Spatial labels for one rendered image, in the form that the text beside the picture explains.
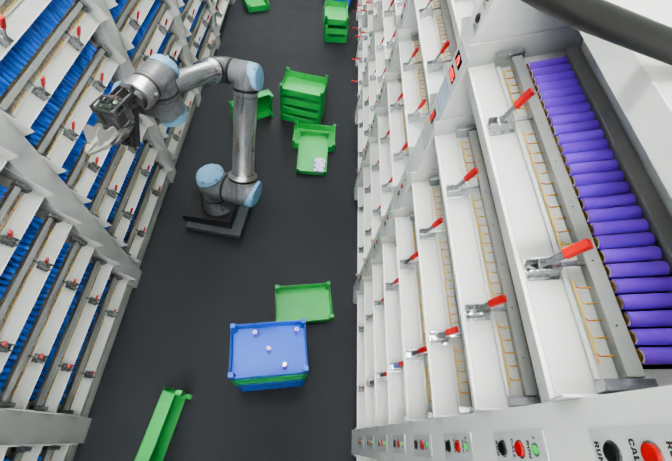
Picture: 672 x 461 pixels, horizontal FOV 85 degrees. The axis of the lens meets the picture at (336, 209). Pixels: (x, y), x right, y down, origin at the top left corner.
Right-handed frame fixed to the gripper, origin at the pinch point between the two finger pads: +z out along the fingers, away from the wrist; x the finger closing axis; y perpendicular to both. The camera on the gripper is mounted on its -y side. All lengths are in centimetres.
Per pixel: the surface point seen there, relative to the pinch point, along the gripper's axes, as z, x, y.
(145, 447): 60, 9, -104
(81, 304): 21, -35, -81
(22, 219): 11.6, -32.9, -29.5
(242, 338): 14, 33, -84
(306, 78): -168, 0, -91
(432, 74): -48, 79, 10
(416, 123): -50, 79, -9
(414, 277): -6, 90, -31
